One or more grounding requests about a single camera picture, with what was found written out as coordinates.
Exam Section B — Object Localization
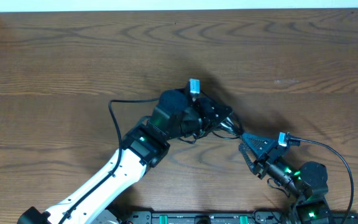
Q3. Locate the black USB cable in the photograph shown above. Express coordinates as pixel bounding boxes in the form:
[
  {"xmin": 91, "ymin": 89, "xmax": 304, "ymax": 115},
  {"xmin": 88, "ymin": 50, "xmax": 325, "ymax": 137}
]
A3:
[{"xmin": 178, "ymin": 111, "xmax": 245, "ymax": 144}]

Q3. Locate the camera black cable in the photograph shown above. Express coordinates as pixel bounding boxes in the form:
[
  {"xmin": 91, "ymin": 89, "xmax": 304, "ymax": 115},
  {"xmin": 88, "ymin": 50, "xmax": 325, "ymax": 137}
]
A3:
[
  {"xmin": 287, "ymin": 135, "xmax": 354, "ymax": 218},
  {"xmin": 57, "ymin": 98, "xmax": 161, "ymax": 224}
]

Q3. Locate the left camera black cable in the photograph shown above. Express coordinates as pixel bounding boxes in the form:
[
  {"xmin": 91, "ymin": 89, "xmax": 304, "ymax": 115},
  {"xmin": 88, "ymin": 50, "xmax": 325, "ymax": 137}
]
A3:
[{"xmin": 57, "ymin": 98, "xmax": 161, "ymax": 224}]

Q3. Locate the right camera black cable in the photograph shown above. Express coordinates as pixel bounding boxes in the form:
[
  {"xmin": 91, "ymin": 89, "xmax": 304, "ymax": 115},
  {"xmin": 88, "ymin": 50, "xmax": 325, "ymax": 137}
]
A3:
[{"xmin": 287, "ymin": 135, "xmax": 354, "ymax": 218}]

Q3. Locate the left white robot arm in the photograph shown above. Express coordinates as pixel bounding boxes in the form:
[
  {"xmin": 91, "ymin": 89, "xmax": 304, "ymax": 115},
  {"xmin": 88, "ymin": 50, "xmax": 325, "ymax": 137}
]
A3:
[{"xmin": 18, "ymin": 89, "xmax": 232, "ymax": 223}]

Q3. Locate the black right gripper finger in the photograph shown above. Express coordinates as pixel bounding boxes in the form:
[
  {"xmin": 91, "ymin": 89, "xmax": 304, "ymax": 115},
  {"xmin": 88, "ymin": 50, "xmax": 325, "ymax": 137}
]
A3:
[
  {"xmin": 242, "ymin": 133, "xmax": 277, "ymax": 154},
  {"xmin": 239, "ymin": 142, "xmax": 257, "ymax": 175}
]

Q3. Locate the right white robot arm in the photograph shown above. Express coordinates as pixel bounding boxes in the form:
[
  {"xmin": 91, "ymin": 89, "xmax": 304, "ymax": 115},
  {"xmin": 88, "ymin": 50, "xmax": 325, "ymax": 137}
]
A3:
[{"xmin": 239, "ymin": 133, "xmax": 334, "ymax": 223}]

